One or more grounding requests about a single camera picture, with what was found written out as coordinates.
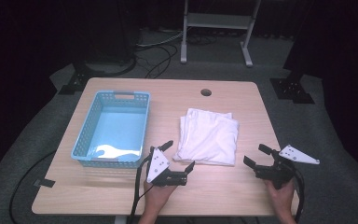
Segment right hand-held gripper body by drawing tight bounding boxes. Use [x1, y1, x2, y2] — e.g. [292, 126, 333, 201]
[254, 144, 321, 190]

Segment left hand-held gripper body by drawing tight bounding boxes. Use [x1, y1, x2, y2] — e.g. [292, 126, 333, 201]
[145, 146, 189, 188]

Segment white cloth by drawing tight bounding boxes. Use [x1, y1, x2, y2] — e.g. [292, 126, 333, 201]
[172, 107, 241, 167]

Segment light blue plastic basket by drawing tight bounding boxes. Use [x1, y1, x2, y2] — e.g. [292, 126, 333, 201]
[70, 90, 152, 169]

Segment person's right hand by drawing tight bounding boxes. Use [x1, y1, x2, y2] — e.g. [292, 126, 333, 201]
[263, 179, 296, 217]

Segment person's left hand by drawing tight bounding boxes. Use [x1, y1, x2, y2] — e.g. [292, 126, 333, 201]
[142, 181, 177, 217]

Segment black stand base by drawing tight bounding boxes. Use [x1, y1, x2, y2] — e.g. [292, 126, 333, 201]
[58, 60, 107, 96]
[268, 72, 316, 105]

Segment dark tape strip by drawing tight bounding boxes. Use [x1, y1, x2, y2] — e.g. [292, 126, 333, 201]
[33, 178, 57, 189]

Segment white metal stand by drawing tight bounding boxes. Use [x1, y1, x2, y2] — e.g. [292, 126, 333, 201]
[180, 0, 262, 68]

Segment left hand-held gripper black cable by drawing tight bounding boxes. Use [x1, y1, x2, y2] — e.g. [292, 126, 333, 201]
[128, 154, 154, 224]

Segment hand-held gripper black cable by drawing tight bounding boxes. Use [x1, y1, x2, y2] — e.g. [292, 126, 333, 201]
[293, 169, 306, 224]
[128, 154, 154, 224]

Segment right hand-held gripper black cable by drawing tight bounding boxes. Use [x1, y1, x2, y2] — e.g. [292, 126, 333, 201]
[293, 169, 306, 224]

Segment looped black floor cable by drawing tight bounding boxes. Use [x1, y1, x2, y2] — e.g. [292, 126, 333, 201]
[134, 43, 179, 79]

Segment white floor cable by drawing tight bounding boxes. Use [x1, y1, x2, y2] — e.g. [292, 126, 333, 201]
[135, 30, 185, 49]

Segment long black floor cable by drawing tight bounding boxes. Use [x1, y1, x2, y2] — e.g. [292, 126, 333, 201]
[8, 150, 58, 224]

